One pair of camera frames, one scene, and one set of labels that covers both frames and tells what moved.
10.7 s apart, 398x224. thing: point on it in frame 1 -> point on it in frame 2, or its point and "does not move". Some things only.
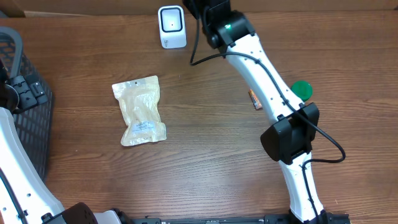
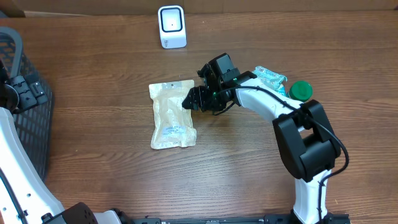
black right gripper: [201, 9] -> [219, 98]
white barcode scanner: [172, 27] does not move
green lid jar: [303, 89] does not move
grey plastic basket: [34, 126] does not move
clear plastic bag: [138, 100] -> [173, 124]
